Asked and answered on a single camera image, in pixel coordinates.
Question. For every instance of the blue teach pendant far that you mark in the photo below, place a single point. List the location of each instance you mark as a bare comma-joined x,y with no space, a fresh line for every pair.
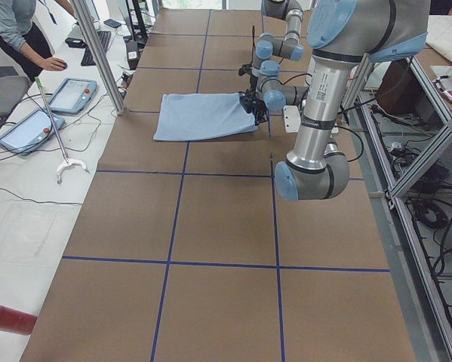
72,95

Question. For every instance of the red cylinder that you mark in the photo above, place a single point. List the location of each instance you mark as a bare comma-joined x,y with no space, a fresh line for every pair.
14,321

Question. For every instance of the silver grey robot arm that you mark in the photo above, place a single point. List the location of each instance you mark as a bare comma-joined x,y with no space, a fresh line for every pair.
267,46
340,34

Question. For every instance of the reacher stick with white claw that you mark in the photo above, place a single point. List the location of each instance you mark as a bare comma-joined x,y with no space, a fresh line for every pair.
67,161

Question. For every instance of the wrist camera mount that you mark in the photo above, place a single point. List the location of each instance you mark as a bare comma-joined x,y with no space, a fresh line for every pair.
246,69

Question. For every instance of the light blue t-shirt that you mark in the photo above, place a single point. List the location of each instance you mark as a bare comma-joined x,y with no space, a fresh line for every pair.
191,117

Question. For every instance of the blue teach pendant near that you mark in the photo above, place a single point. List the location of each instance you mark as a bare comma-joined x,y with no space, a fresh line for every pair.
28,134

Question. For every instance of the blue teach pendant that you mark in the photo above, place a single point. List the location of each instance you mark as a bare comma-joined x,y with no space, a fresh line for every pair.
28,134
72,95

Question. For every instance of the standing person in grey shirt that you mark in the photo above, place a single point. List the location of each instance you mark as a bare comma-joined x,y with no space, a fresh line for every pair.
22,40

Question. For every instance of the aluminium frame pillar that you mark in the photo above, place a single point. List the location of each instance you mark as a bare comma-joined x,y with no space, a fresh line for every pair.
85,22

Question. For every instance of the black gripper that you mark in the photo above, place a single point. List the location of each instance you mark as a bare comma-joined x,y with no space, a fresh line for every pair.
253,76
256,110

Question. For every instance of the brown paper table cover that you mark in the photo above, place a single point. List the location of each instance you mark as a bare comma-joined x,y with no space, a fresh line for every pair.
186,252

